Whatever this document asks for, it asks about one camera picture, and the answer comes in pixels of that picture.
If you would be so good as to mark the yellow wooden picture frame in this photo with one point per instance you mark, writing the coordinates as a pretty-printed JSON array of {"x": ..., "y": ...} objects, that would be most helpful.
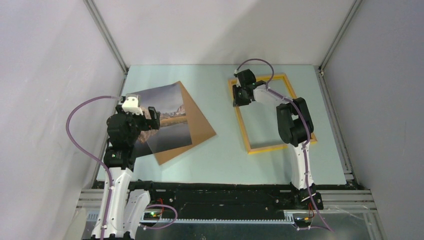
[{"x": 258, "y": 121}]

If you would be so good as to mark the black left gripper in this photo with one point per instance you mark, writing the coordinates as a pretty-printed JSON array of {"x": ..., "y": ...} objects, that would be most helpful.
[{"x": 152, "y": 123}]

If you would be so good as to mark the brown cardboard backing board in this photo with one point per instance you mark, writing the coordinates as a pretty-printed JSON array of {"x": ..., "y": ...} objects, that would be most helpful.
[{"x": 199, "y": 127}]

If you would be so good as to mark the aluminium front rail frame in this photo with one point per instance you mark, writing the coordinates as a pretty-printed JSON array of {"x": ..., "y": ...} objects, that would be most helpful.
[{"x": 334, "y": 201}]

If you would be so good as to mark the landscape photo print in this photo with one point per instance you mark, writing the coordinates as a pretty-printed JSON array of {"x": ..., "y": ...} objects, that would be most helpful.
[{"x": 174, "y": 129}]

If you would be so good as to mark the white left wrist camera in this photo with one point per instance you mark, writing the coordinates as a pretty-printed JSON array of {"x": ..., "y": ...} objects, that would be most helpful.
[{"x": 132, "y": 104}]

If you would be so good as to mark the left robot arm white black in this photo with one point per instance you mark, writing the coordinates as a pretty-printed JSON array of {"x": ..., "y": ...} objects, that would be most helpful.
[{"x": 121, "y": 211}]

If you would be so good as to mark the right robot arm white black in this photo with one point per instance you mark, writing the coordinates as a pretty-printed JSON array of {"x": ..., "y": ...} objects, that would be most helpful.
[{"x": 295, "y": 128}]

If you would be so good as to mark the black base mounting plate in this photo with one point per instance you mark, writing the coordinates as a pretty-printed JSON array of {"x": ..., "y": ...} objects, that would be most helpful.
[{"x": 223, "y": 201}]

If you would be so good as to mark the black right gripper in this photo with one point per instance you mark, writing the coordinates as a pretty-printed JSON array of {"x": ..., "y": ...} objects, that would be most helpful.
[{"x": 236, "y": 101}]

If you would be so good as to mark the controller board with wires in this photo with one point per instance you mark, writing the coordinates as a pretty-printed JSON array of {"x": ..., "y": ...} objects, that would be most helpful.
[
  {"x": 307, "y": 220},
  {"x": 153, "y": 213}
]

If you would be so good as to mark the grey slotted cable duct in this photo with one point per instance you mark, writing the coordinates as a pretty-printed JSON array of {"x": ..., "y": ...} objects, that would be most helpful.
[{"x": 92, "y": 216}]

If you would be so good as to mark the right aluminium corner post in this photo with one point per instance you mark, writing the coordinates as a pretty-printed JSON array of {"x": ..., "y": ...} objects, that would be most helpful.
[{"x": 352, "y": 12}]

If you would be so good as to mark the aluminium corner post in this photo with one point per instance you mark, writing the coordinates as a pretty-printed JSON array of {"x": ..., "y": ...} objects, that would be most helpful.
[
  {"x": 352, "y": 12},
  {"x": 106, "y": 34}
]

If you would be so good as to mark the left aluminium corner post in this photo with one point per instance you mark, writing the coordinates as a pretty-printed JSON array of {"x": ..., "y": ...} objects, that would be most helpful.
[{"x": 106, "y": 34}]

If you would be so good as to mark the left controller board with wires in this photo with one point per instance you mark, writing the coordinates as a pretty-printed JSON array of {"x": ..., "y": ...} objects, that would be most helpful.
[{"x": 153, "y": 213}]

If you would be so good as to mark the right controller board with wires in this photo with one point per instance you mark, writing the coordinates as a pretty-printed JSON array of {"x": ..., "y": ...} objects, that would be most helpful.
[{"x": 307, "y": 220}]

